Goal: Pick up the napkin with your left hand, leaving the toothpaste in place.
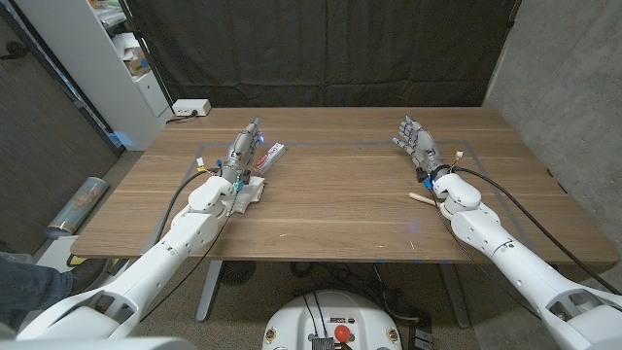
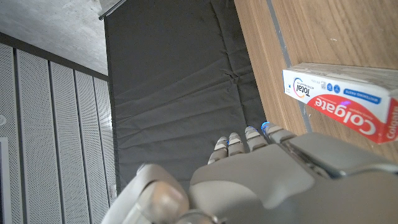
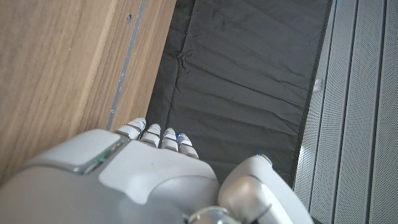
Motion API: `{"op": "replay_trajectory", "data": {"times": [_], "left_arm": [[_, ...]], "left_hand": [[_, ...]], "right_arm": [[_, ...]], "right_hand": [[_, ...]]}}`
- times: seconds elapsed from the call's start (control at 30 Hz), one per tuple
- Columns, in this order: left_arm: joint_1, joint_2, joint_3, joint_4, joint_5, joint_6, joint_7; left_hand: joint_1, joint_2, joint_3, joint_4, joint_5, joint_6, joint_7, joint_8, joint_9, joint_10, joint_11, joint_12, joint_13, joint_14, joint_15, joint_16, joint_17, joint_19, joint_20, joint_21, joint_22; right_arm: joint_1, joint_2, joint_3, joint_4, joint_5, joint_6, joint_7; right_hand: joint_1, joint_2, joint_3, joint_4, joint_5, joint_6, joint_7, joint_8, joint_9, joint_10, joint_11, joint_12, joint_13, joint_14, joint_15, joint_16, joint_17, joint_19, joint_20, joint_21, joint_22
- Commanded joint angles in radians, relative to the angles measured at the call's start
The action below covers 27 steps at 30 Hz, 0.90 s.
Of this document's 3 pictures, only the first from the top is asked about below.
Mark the black backdrop curtain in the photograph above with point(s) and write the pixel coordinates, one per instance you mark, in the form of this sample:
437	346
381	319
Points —
321	48

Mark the grey metal table leg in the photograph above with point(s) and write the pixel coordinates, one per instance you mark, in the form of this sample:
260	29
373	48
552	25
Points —
456	296
209	291

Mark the white power strip box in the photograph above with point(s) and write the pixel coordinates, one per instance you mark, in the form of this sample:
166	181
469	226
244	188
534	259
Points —
190	107

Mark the black round floor fan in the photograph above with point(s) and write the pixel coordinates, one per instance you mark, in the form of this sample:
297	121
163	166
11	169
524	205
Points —
237	272

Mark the black power adapter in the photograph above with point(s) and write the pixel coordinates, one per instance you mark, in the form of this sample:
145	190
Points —
422	335

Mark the white red toothpaste box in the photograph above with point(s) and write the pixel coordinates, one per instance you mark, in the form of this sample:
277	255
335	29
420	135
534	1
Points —
269	158

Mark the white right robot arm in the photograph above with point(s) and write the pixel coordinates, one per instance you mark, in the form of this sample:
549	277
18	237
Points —
515	262

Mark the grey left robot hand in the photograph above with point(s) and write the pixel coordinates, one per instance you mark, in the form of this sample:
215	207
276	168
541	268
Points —
239	153

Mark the brown cardboard box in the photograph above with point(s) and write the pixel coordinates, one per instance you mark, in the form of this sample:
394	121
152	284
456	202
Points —
138	62

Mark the white shelf cabinet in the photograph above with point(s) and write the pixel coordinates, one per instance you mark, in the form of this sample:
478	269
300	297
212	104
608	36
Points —
87	58

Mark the person leg in jeans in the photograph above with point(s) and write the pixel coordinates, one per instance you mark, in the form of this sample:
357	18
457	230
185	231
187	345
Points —
29	287

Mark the light wooden stick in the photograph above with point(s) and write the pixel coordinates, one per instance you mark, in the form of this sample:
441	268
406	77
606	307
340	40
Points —
420	198

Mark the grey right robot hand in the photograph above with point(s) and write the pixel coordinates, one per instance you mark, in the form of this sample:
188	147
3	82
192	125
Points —
424	146

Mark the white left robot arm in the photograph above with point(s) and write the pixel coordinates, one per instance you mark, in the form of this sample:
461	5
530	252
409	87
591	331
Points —
160	257

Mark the red emergency stop button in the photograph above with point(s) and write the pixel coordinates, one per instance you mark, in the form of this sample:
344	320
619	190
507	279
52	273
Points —
342	333

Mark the dark shoe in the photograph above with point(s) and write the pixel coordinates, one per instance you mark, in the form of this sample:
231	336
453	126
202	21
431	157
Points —
87	273

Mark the white robot torso base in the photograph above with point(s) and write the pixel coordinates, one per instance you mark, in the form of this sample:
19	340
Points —
291	325

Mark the white napkin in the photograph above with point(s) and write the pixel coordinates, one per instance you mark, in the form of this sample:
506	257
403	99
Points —
252	192

